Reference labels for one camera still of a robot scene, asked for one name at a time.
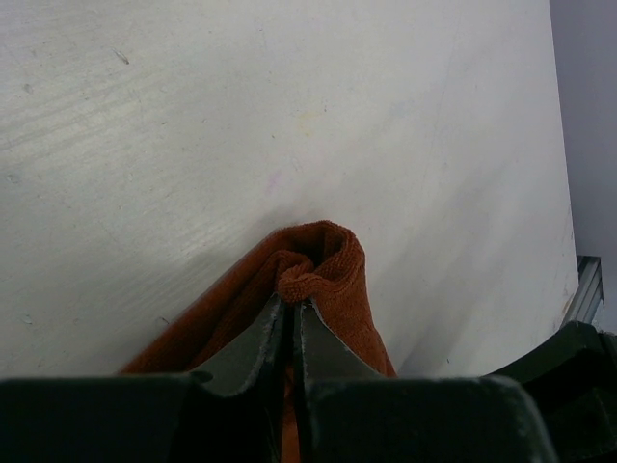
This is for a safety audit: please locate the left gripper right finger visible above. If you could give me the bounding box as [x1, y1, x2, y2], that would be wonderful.
[293, 300, 558, 462]

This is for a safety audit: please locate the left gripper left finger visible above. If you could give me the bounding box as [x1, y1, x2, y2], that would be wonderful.
[1, 295, 288, 462]

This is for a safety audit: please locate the brown towel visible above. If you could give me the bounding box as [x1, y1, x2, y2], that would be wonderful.
[121, 221, 395, 462]

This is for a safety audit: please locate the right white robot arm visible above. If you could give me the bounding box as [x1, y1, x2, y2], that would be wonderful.
[494, 321, 616, 462]

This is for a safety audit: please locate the aluminium rail frame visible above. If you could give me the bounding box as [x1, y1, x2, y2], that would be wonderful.
[564, 256, 604, 324]

